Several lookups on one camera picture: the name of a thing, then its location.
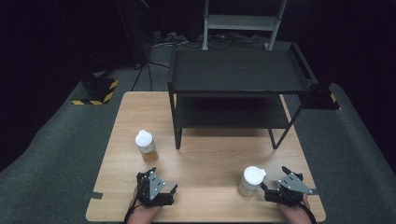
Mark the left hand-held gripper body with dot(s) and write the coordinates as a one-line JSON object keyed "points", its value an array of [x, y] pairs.
{"points": [[155, 186]]}

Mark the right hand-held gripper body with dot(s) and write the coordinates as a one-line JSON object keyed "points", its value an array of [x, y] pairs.
{"points": [[291, 189]]}

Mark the pale spice jar white lid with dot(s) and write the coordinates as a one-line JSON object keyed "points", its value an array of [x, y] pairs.
{"points": [[251, 180]]}

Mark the orange spice jar white lid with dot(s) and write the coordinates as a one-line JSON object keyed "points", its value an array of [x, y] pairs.
{"points": [[145, 144]]}

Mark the black two-tier shelf rack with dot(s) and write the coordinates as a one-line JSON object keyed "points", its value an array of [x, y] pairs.
{"points": [[239, 73]]}

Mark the person's right hand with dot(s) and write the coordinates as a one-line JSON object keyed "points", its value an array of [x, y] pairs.
{"points": [[292, 214]]}

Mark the grey tape strip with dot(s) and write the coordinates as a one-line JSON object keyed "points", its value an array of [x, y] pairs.
{"points": [[319, 192], [93, 195]]}

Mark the yellow-black striped stand base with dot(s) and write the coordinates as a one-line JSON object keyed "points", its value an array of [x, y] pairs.
{"points": [[320, 99], [99, 90]]}

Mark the power strip with plugs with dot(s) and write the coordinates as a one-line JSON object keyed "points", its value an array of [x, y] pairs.
{"points": [[168, 39]]}

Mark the grey metal stand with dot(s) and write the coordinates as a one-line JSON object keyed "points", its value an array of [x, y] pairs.
{"points": [[241, 22]]}

